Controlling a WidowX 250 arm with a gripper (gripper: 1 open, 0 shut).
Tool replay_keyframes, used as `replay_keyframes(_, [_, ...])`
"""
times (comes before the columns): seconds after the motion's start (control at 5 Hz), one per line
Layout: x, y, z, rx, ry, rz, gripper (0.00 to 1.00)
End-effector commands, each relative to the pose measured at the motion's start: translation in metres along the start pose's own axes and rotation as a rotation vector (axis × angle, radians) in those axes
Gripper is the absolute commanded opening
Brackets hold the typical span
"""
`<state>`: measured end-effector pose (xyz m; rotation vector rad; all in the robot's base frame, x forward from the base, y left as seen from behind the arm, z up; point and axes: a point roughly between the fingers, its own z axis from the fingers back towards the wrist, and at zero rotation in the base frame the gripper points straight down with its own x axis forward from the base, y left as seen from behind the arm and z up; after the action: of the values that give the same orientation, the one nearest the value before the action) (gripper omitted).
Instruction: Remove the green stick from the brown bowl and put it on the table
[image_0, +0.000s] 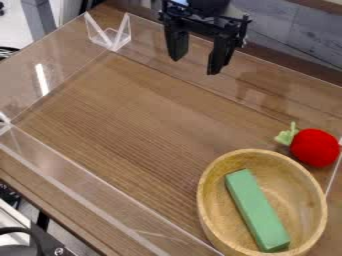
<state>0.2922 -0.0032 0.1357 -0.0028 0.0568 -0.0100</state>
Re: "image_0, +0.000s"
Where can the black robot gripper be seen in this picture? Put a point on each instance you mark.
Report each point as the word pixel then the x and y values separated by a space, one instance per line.
pixel 205 17

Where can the light brown wooden bowl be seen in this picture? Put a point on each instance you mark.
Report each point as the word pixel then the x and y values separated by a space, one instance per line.
pixel 294 195

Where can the green rectangular block stick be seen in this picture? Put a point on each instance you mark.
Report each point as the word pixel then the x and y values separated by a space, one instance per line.
pixel 258 214

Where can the red plush tomato toy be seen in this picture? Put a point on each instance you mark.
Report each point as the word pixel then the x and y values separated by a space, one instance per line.
pixel 312 145

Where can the clear acrylic enclosure wall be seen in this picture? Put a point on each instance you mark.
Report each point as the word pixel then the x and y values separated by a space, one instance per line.
pixel 111 128

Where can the black clamp bracket with bolt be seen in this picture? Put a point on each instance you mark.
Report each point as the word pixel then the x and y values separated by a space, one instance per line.
pixel 42 245

